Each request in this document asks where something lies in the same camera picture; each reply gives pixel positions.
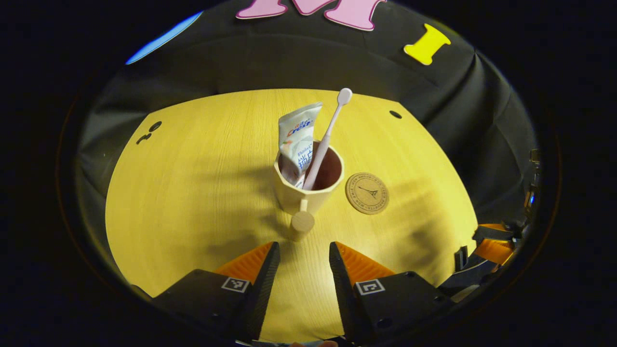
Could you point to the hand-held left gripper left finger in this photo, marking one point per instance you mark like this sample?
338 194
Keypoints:
262 289

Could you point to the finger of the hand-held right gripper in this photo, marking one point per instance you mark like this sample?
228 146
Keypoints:
494 233
494 251

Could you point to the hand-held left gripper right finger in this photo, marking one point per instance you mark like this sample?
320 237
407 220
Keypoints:
343 289

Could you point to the round cork coaster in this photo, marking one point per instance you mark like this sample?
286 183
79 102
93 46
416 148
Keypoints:
367 193

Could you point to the white toothpaste tube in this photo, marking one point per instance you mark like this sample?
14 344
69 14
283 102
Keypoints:
296 135

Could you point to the pale pink toothbrush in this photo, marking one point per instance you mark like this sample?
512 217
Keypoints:
330 130

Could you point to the light wooden desktop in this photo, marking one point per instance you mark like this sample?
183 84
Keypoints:
193 193

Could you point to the black backdrop cloth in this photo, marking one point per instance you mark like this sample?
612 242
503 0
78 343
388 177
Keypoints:
289 58

